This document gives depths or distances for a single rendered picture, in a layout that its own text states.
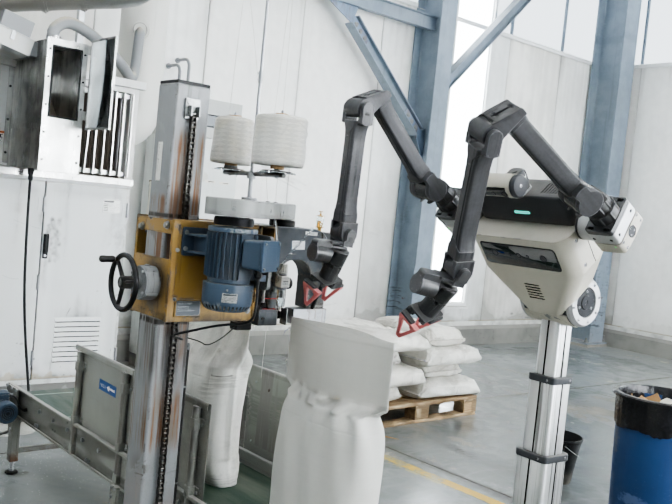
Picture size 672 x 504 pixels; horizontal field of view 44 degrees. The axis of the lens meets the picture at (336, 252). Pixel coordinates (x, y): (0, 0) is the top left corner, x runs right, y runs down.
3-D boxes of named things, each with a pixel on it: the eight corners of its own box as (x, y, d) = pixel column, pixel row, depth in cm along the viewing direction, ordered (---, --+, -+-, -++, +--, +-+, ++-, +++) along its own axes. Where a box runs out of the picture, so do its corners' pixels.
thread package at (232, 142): (261, 168, 278) (266, 117, 277) (224, 163, 268) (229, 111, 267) (236, 167, 289) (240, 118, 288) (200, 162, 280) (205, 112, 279)
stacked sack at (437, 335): (468, 347, 620) (470, 327, 619) (428, 349, 591) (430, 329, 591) (404, 331, 670) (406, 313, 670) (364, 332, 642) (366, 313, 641)
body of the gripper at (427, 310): (405, 308, 228) (421, 291, 224) (425, 301, 236) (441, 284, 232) (421, 327, 226) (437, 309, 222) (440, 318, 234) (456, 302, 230)
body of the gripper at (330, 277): (308, 277, 260) (317, 258, 258) (326, 273, 269) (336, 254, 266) (323, 289, 258) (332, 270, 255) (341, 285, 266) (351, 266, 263)
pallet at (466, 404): (475, 414, 621) (477, 395, 620) (359, 432, 540) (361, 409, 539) (395, 389, 681) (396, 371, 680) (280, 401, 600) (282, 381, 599)
